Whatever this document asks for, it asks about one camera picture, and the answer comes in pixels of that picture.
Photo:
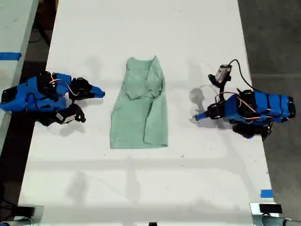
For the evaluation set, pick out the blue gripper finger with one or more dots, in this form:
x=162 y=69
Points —
x=202 y=114
x=94 y=95
x=97 y=90
x=203 y=118

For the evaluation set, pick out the pale green T-shirt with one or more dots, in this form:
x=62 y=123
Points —
x=138 y=122

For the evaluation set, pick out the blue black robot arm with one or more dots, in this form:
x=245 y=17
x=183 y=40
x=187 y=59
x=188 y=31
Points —
x=270 y=106
x=23 y=96

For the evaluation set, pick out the long blue tape strip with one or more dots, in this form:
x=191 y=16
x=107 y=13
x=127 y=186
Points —
x=9 y=56

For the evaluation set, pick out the pale side table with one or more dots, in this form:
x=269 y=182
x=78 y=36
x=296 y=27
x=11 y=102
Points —
x=14 y=26

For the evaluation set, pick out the short blue tape strip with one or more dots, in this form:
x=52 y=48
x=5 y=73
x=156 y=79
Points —
x=266 y=193

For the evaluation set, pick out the small black box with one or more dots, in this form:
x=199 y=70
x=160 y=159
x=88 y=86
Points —
x=26 y=211
x=270 y=208

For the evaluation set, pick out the grey metal pipe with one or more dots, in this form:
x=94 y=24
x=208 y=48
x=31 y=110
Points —
x=272 y=221

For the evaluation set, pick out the black camera stalk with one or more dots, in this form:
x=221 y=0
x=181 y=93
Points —
x=223 y=87

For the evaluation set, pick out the black camera box white label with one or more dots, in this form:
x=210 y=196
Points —
x=69 y=114
x=223 y=72

